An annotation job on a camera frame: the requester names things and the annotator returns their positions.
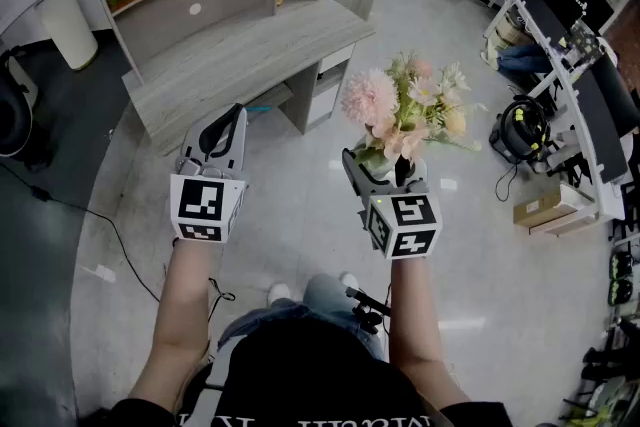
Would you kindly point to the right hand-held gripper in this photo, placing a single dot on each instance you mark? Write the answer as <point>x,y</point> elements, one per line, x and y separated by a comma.
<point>405,225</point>

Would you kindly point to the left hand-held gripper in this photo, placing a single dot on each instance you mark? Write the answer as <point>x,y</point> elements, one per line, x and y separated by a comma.
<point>197,207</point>

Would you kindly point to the pink flowers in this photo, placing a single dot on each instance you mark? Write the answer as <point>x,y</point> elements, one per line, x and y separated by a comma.
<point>395,105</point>

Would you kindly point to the person's right forearm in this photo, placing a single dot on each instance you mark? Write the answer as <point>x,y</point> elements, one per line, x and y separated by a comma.
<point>415,315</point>

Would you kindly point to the person's left forearm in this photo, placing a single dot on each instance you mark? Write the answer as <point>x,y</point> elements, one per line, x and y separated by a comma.
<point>182,315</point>

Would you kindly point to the grey wooden desk with shelves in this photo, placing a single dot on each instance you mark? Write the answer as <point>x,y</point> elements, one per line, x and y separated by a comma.
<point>240,60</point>

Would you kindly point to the person's white right shoe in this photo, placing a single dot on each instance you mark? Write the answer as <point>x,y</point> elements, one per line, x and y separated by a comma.
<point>349,280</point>

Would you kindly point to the person's white shoe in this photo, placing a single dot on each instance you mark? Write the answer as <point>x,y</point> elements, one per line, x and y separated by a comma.
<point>349,280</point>
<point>278,293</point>

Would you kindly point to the black waist-mounted device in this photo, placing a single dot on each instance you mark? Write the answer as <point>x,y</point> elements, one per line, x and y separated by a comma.
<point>370,310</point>

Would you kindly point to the person's blue jeans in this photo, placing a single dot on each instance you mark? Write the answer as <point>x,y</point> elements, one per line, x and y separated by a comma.
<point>325,300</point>

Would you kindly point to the black and yellow vacuum cleaner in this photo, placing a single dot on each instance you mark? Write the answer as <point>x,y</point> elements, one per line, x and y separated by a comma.
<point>522,127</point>

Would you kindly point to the person's white left shoe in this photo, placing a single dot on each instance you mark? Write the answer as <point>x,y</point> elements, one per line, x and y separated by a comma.
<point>278,293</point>

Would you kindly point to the cardboard box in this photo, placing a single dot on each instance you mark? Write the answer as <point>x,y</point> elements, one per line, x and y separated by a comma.
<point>545,210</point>

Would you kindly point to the white cylindrical bin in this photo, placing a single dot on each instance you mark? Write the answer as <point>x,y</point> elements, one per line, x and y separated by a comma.
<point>67,30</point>

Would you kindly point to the black round appliance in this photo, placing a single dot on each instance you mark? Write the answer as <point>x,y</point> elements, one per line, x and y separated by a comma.
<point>15,115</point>

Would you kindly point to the person's black t-shirt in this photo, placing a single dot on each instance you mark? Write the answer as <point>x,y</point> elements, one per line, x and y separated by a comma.
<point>310,380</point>

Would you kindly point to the black and green shoes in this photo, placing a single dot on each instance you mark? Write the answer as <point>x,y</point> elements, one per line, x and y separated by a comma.
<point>620,277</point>

